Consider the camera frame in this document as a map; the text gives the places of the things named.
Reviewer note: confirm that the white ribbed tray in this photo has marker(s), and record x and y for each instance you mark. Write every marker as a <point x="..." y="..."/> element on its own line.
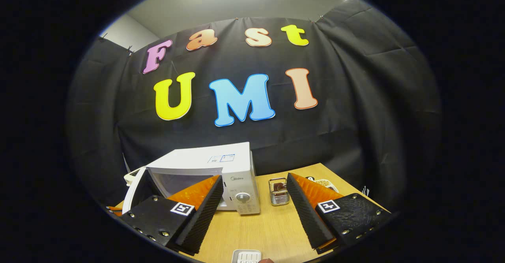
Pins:
<point x="246" y="256"/>

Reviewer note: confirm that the white toaster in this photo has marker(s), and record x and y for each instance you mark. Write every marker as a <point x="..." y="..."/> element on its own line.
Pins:
<point x="131" y="177"/>

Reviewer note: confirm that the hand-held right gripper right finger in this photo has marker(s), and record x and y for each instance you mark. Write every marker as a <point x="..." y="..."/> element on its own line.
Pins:
<point x="305" y="215"/>

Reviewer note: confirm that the white divided seasoning dish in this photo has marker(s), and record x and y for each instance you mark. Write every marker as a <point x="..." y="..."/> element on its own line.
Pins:
<point x="325" y="183"/>

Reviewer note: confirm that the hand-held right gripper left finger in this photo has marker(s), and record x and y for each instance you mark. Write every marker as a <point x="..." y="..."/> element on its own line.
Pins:
<point x="205" y="215"/>

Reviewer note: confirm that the white microwave oven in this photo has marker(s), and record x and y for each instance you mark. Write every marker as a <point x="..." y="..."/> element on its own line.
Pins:
<point x="236" y="164"/>

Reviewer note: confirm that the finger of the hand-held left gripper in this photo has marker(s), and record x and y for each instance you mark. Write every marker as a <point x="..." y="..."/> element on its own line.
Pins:
<point x="114" y="210"/>

